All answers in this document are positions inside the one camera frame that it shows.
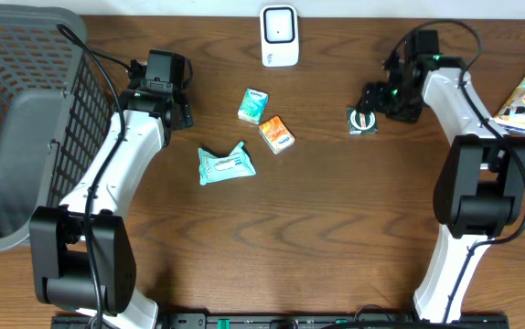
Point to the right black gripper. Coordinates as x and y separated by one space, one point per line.
375 90

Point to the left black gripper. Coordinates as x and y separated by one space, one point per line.
183 115

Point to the dark green round-label box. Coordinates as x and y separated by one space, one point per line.
361 123

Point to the teal tissue pack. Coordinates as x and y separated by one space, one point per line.
252 106

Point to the teal wet wipes pack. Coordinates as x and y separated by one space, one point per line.
213 169

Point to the orange tissue pack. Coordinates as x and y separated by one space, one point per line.
276 135

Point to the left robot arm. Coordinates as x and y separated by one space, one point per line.
82 258

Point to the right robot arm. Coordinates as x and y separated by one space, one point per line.
479 197

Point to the white barcode scanner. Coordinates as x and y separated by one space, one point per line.
279 36

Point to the grey plastic mesh basket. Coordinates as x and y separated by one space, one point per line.
53 114

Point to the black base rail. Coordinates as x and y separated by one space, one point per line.
370 319

